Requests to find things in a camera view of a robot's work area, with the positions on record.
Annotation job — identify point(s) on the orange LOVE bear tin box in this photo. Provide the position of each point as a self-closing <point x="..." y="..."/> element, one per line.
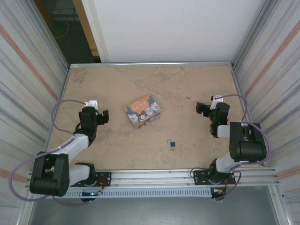
<point x="141" y="112"/>

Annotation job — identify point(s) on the small blue padlock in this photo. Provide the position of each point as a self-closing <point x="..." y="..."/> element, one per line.
<point x="173" y="144"/>

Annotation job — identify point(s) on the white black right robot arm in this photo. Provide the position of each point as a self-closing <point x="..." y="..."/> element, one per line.
<point x="246" y="143"/>

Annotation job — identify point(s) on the aluminium right table side bar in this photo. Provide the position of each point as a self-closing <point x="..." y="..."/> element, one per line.
<point x="241" y="86"/>

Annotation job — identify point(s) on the aluminium table side bar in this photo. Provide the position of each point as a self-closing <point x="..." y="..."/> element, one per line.
<point x="61" y="93"/>
<point x="241" y="86"/>

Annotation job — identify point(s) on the aluminium left table side bar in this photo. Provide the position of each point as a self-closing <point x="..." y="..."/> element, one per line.
<point x="61" y="93"/>

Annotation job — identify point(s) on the aluminium rear table bar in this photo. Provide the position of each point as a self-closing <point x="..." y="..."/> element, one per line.
<point x="152" y="64"/>

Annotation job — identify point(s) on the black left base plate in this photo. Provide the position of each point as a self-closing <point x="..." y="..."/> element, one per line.
<point x="105" y="175"/>

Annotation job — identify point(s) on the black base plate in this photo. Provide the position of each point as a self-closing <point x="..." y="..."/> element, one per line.
<point x="199" y="177"/>
<point x="105" y="175"/>

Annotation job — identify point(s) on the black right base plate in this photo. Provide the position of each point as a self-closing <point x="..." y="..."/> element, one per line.
<point x="199" y="177"/>

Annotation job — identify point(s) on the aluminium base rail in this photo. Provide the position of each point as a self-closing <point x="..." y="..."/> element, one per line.
<point x="152" y="177"/>

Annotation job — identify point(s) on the aluminium right frame post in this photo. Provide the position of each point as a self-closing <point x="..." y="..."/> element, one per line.
<point x="253" y="32"/>

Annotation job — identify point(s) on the aluminium frame post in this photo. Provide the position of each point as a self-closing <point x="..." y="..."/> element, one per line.
<point x="50" y="35"/>
<point x="253" y="32"/>

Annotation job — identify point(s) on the wooden door frame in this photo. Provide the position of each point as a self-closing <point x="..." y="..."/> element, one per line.
<point x="85" y="25"/>

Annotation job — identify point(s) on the aluminium left frame post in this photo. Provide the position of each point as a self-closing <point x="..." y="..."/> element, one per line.
<point x="50" y="35"/>

